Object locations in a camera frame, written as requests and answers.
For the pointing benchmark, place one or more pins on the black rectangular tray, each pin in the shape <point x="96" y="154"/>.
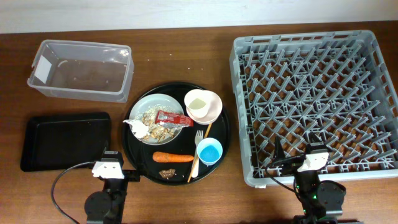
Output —
<point x="61" y="141"/>

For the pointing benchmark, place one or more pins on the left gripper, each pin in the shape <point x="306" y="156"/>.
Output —
<point x="132" y="177"/>

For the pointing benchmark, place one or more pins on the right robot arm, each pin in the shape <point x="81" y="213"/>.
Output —
<point x="321" y="200"/>

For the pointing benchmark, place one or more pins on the pink bowl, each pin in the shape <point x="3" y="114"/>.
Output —
<point x="214" y="111"/>

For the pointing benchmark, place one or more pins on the brown food scrap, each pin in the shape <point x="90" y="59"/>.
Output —
<point x="167" y="174"/>

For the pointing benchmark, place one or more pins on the grey dishwasher rack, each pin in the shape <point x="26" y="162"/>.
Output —
<point x="332" y="84"/>

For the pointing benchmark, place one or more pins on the grey plate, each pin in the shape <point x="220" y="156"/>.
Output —
<point x="145" y="111"/>

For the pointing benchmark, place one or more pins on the cream paper cup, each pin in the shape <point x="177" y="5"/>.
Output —
<point x="197" y="103"/>

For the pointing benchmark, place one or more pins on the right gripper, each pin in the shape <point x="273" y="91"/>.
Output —
<point x="291" y="164"/>

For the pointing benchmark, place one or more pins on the red snack wrapper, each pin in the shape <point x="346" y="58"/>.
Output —
<point x="173" y="120"/>

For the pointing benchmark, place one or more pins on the white napkin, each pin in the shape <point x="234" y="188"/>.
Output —
<point x="138" y="128"/>

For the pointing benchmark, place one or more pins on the clear plastic bin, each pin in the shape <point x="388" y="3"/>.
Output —
<point x="83" y="70"/>

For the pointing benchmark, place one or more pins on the orange carrot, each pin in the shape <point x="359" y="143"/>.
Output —
<point x="163" y="157"/>

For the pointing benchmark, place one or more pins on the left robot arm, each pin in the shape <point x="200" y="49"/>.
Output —
<point x="107" y="205"/>

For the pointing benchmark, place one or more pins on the blue cup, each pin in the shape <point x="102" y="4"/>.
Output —
<point x="209" y="151"/>

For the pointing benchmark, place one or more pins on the round black tray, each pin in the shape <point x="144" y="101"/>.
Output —
<point x="140" y="154"/>

